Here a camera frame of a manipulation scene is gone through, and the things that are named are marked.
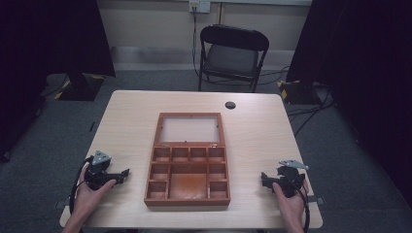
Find grey table bracket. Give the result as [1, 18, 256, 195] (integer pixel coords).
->
[306, 194, 326, 206]

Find white wall outlet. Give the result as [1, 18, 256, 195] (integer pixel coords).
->
[189, 0, 212, 15]

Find dark curtain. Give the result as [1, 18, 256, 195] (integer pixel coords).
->
[286, 0, 412, 208]
[0, 0, 117, 163]

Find person's right hand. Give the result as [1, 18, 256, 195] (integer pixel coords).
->
[271, 179, 310, 225]

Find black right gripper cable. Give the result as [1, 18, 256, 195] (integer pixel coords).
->
[291, 179, 312, 233]

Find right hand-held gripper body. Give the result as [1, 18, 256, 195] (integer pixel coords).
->
[274, 159, 310, 199]

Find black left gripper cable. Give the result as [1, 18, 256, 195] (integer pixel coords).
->
[68, 155, 95, 216]

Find black folding chair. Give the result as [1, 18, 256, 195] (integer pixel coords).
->
[197, 23, 271, 94]

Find black cable from wall outlet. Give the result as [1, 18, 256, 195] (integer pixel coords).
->
[191, 6, 208, 81]

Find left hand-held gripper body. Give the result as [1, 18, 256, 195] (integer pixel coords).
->
[85, 150, 115, 191]

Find person's left hand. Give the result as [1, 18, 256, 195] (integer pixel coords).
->
[72, 164, 118, 219]

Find black floor cables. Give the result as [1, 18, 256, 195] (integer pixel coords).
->
[286, 87, 336, 138]

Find black stand base with yellow stripes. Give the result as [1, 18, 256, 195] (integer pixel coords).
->
[52, 73, 107, 102]
[277, 79, 323, 106]

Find wooden compartment box with glass lid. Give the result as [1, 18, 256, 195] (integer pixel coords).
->
[144, 112, 231, 208]

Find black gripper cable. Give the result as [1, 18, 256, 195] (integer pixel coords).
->
[291, 179, 312, 233]
[68, 155, 95, 216]

